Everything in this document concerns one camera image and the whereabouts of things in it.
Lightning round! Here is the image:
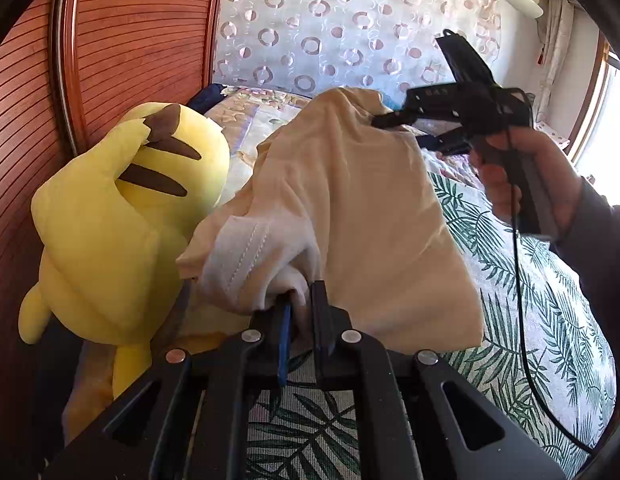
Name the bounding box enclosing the beige printed t-shirt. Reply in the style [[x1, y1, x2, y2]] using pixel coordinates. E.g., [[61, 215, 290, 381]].
[[176, 88, 483, 354]]

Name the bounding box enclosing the grey sleeved right forearm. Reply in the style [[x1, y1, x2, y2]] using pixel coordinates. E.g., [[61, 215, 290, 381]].
[[552, 182, 620, 378]]

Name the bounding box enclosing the person's right hand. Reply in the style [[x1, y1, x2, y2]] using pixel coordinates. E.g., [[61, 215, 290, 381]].
[[470, 127, 584, 240]]

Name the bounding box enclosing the side window drape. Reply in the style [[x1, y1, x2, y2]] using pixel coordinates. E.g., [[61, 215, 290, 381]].
[[533, 0, 574, 122]]

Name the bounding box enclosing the circle patterned sheer curtain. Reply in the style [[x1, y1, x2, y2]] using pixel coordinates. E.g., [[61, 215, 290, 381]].
[[213, 0, 500, 102]]

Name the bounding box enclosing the palm leaf bed sheet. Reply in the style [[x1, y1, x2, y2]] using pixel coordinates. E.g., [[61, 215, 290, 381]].
[[246, 168, 616, 479]]

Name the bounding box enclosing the yellow plush toy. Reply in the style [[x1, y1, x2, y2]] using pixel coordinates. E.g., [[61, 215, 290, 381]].
[[18, 102, 229, 396]]

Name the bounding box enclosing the wooden louvered wardrobe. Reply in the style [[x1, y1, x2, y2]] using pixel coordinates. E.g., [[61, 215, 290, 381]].
[[0, 0, 219, 478]]

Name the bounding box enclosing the window with wooden frame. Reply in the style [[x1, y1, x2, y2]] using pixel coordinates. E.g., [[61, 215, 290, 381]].
[[568, 39, 620, 206]]

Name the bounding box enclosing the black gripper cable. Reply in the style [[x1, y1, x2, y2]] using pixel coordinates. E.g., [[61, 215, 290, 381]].
[[504, 86, 598, 456]]

